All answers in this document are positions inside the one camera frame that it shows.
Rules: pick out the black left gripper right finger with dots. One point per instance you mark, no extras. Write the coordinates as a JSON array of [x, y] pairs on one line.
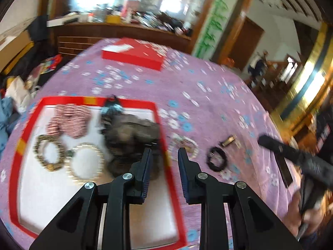
[[231, 212]]

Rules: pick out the bamboo painted glass panel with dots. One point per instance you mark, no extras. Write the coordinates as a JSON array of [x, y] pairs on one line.
[[213, 28]]

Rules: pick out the pink floral bedspread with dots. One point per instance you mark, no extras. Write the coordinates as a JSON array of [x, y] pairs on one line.
[[196, 99]]

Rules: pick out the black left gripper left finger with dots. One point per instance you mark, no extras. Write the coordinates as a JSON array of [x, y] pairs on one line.
[[99, 207]]

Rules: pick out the red tray with white lining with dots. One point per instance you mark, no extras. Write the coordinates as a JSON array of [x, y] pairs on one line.
[[36, 194]]

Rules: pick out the person's right hand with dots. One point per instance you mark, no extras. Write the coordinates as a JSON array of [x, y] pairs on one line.
[[293, 218]]

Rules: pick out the red flat box lid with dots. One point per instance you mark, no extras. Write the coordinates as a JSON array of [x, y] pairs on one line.
[[137, 52]]

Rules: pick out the wooden dresser counter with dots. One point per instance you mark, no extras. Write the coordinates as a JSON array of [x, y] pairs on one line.
[[72, 39]]

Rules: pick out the large wood framed mirror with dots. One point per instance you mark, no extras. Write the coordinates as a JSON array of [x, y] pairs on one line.
[[175, 16]]

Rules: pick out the brown wooden door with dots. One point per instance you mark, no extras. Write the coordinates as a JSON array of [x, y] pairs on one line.
[[246, 43]]

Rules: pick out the cardboard box on floor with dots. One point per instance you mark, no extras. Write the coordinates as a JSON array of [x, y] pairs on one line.
[[13, 48]]

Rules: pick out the black metal hair clip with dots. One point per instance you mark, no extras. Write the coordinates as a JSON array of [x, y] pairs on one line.
[[232, 139]]

